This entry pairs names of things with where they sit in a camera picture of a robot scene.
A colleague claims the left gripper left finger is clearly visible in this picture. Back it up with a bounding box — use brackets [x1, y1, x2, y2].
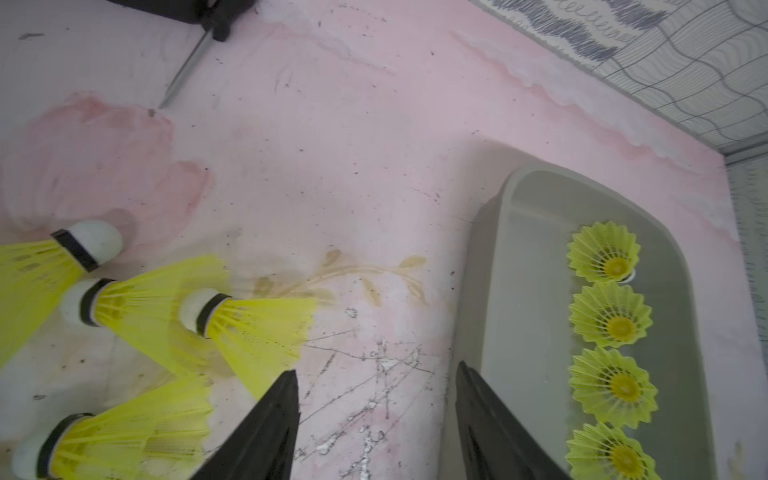
[192, 370, 300, 480]

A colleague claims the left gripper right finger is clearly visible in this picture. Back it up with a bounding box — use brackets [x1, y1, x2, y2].
[455, 361, 570, 480]

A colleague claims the yellow shuttlecock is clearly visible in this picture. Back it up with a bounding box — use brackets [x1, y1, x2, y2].
[569, 347, 659, 429]
[569, 283, 653, 348]
[179, 288, 318, 400]
[565, 423, 660, 480]
[59, 255, 230, 377]
[566, 221, 641, 284]
[11, 376, 213, 479]
[1, 220, 124, 364]

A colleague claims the grey plastic storage box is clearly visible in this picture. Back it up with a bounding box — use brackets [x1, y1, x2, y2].
[439, 162, 716, 479]

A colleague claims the black handled screwdriver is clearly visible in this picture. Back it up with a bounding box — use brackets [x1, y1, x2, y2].
[155, 0, 257, 112]

